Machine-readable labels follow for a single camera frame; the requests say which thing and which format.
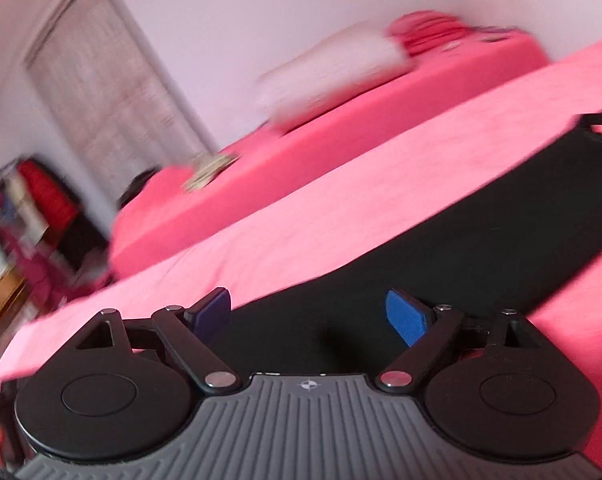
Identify maroon striped garment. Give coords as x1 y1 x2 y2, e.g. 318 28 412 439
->
8 237 112 311

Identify folded red blanket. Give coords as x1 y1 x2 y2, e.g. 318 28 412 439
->
388 10 482 58

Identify patterned beige curtain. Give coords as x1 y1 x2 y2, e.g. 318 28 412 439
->
23 0 218 206

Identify beige garment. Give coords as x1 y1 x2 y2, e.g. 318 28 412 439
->
181 152 242 193

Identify pink bed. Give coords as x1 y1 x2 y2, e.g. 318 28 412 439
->
108 30 550 281

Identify pale pink pillow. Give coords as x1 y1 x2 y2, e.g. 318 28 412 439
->
256 22 414 136

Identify wooden furniture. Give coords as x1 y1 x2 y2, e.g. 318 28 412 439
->
0 270 38 351

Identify red padded vest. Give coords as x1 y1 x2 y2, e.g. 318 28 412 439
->
18 157 80 231

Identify dark green garment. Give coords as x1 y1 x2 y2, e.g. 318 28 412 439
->
118 165 162 209

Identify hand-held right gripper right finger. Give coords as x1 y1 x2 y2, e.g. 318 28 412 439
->
374 290 537 392

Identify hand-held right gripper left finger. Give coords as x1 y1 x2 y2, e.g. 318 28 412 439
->
75 287 242 395

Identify black knit pants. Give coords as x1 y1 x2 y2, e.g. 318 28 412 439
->
216 112 602 378

